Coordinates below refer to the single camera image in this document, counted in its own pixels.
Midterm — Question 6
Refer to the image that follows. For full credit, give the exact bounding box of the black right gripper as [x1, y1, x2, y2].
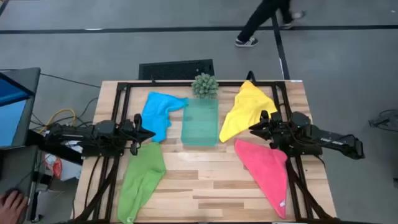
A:
[248, 110, 292, 151]

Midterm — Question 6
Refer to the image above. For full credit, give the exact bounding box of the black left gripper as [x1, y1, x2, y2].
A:
[120, 113, 156, 156]

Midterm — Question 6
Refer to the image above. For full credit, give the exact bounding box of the blue microfiber towel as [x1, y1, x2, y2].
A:
[141, 91, 190, 144]

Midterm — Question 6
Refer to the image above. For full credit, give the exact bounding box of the yellow microfiber towel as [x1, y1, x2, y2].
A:
[218, 80, 279, 144]

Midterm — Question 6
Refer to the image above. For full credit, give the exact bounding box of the pink microfiber towel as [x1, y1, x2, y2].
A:
[234, 139, 289, 220]

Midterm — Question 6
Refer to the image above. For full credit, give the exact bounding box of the green microfiber towel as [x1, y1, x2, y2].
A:
[117, 142, 167, 224]

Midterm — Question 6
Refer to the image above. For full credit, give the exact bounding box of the teal translucent plastic bin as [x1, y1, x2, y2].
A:
[180, 98, 220, 147]

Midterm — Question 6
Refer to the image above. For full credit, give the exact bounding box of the black mesh computer case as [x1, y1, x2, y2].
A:
[138, 58, 215, 81]

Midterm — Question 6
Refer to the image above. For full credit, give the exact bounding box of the small green artificial plant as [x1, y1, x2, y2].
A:
[190, 72, 220, 100]

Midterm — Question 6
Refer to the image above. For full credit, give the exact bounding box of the white box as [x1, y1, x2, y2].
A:
[60, 139, 83, 182]

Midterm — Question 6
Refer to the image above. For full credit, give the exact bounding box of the orange plastic bag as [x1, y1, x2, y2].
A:
[43, 154, 63, 180]

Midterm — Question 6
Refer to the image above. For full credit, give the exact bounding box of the person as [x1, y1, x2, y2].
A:
[234, 0, 307, 49]

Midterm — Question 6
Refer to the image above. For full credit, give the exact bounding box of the black chair base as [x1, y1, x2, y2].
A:
[368, 108, 398, 132]

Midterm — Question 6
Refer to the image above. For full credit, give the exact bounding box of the desk computer monitor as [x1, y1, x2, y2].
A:
[0, 67, 42, 151]

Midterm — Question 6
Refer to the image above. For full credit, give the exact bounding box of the dark grey desk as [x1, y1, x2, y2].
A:
[0, 145, 40, 224]

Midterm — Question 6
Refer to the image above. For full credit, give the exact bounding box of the person's hand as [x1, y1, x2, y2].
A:
[0, 190, 29, 224]

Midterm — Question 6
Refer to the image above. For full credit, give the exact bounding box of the black metal table frame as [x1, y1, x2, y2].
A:
[73, 80, 337, 223]

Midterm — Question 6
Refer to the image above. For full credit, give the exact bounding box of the yellow cable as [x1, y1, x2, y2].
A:
[37, 108, 76, 135]

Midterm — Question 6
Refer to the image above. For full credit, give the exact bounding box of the thin black floor cable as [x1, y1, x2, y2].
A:
[40, 72, 102, 89]

